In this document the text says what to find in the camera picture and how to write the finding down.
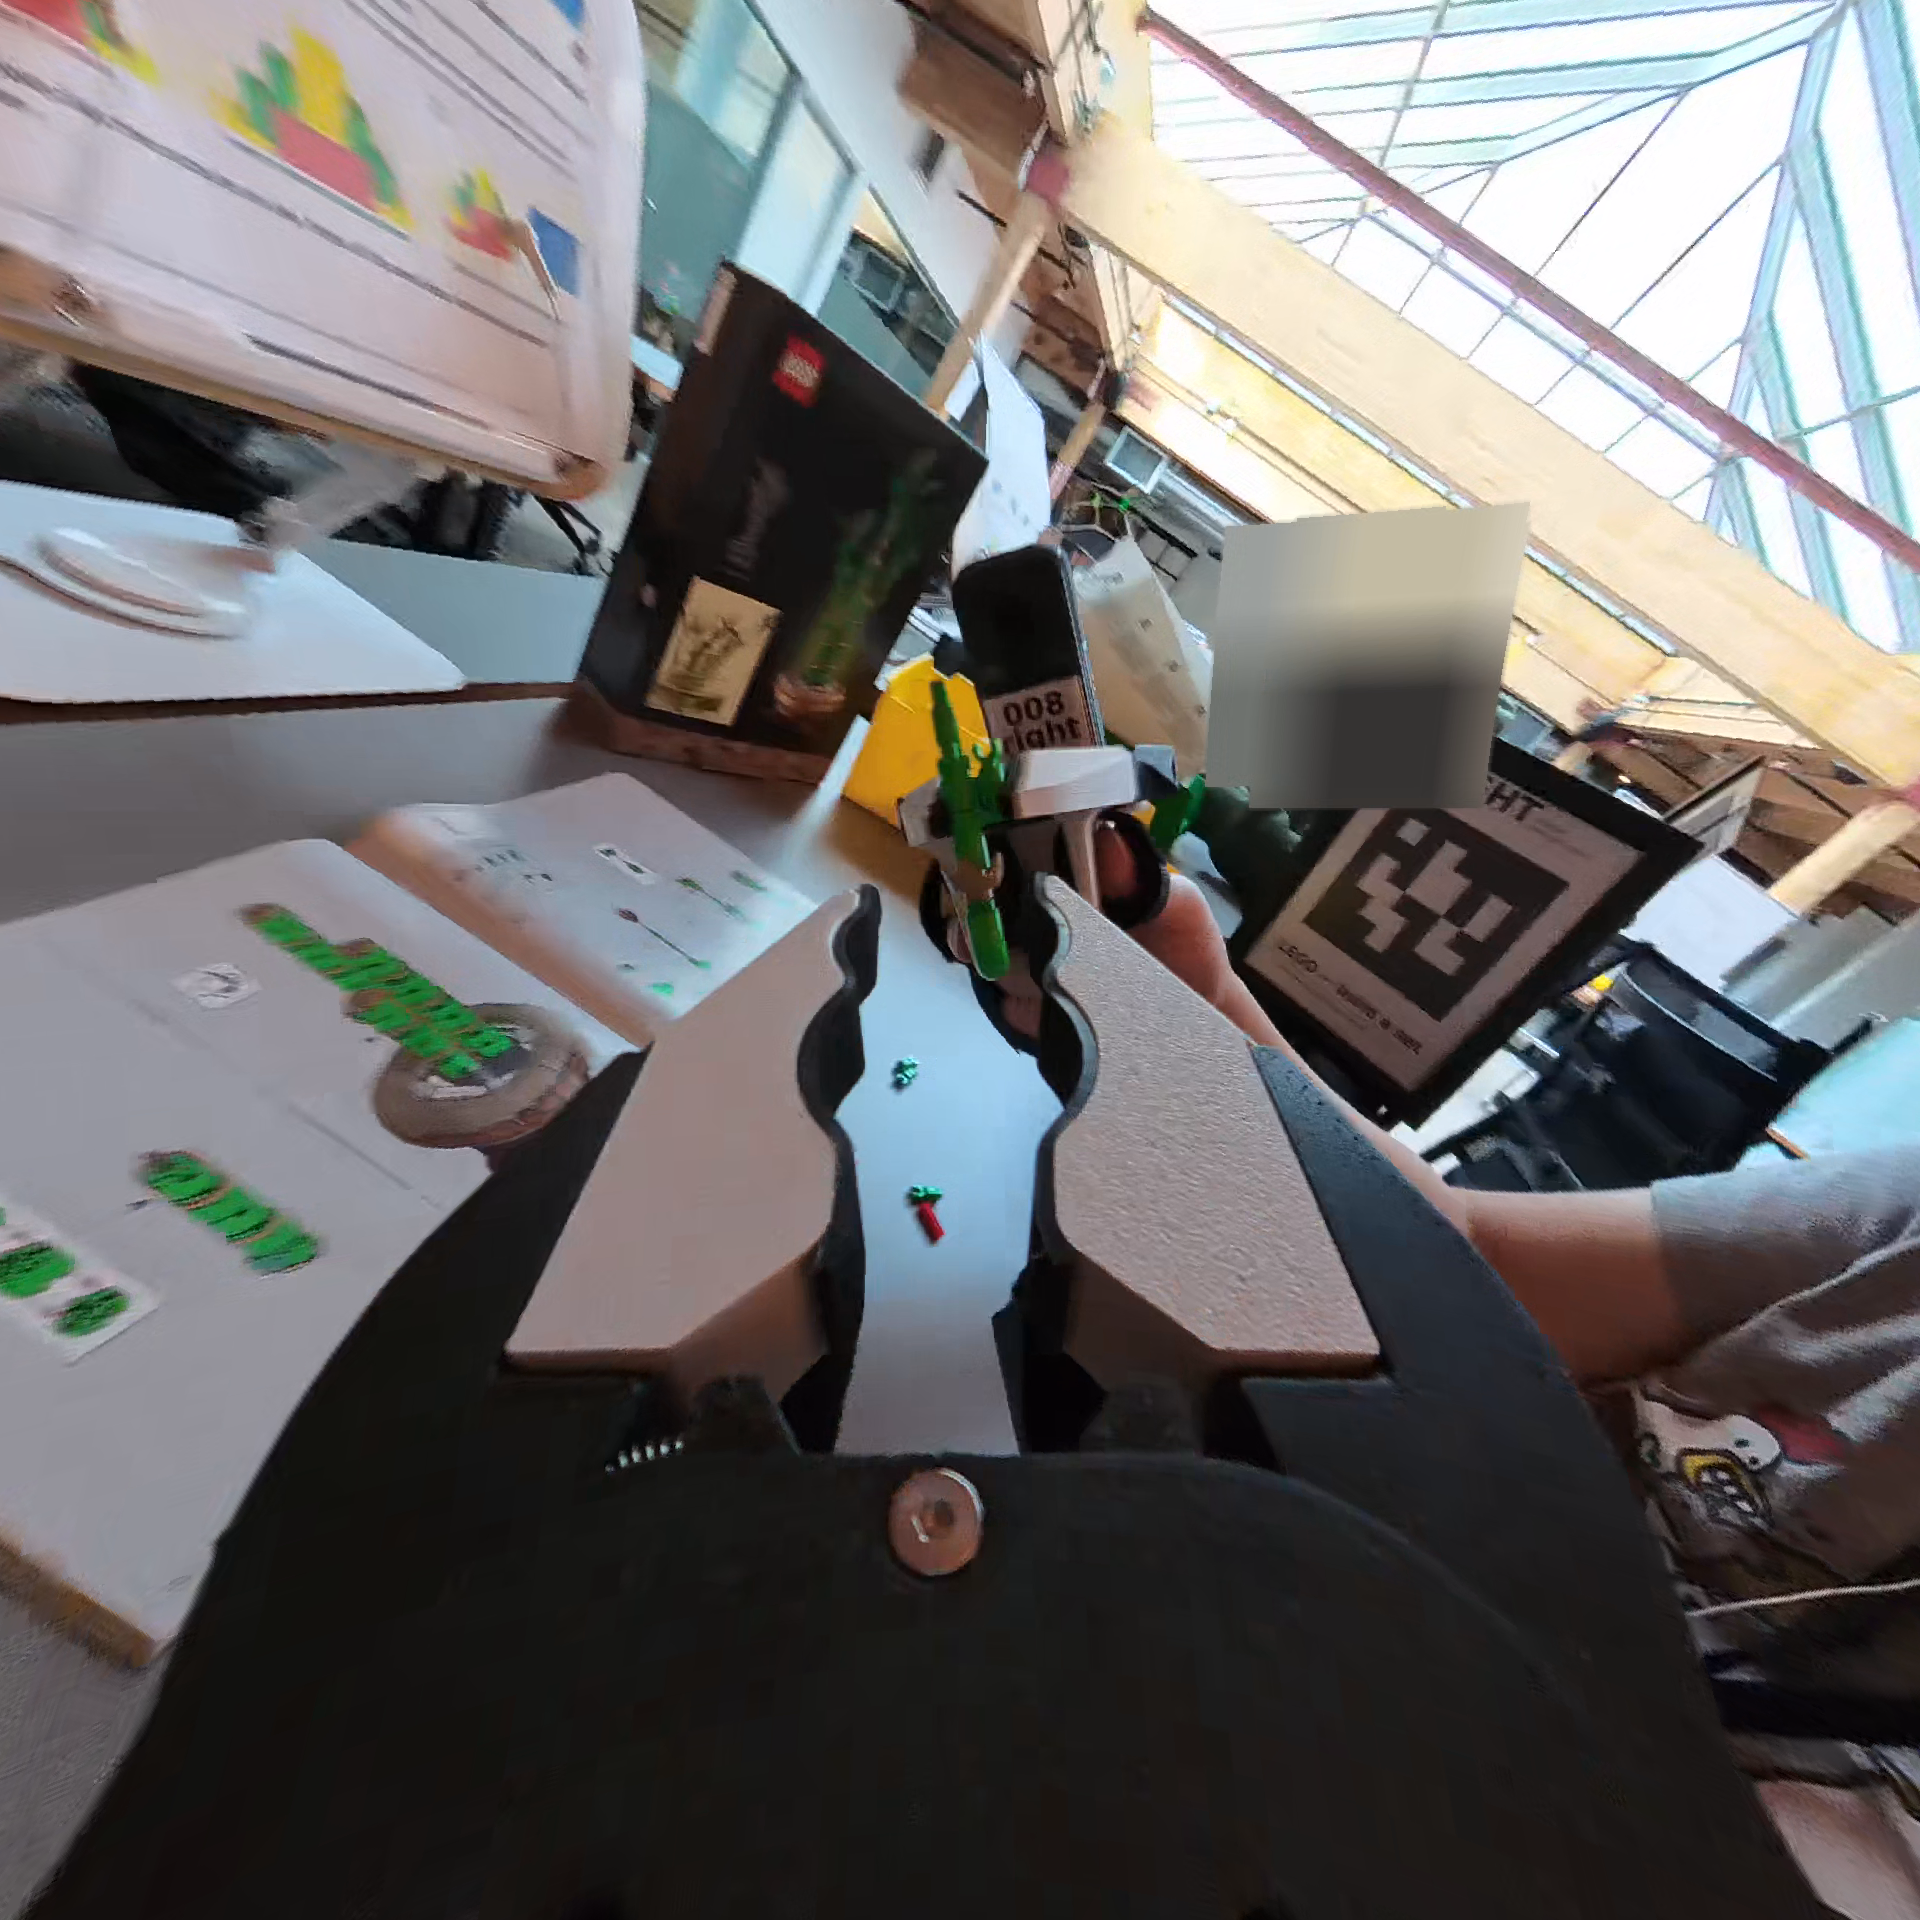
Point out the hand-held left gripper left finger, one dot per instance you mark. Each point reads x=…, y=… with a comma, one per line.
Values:
x=692, y=1170

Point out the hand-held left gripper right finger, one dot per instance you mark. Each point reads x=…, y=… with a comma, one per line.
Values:
x=1201, y=1201

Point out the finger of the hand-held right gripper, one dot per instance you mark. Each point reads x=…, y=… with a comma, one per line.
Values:
x=921, y=818
x=1072, y=783

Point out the green lego bamboo stem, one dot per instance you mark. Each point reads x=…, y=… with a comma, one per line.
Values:
x=972, y=839

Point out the person's right forearm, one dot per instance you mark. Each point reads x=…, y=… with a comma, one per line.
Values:
x=1546, y=1259

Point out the small red green lego piece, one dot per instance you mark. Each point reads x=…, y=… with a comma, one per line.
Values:
x=926, y=1209

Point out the black lego set box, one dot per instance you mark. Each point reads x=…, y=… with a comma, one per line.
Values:
x=780, y=494

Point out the open lego instruction booklet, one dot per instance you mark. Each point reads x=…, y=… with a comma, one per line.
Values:
x=225, y=1079

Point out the lego poster on wooden board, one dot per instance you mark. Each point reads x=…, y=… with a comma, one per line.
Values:
x=301, y=224

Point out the person's right hand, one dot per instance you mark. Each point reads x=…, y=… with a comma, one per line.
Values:
x=1201, y=938

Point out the yellow plastic bin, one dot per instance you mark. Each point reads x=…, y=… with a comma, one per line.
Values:
x=897, y=750

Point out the white paper bags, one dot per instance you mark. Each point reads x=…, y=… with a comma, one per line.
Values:
x=1148, y=645

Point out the white printed sheet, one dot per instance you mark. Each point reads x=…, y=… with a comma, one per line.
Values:
x=1014, y=450

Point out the black framed marker sign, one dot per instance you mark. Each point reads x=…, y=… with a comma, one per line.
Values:
x=1441, y=915

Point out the white round disc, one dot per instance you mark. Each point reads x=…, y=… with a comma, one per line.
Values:
x=136, y=578

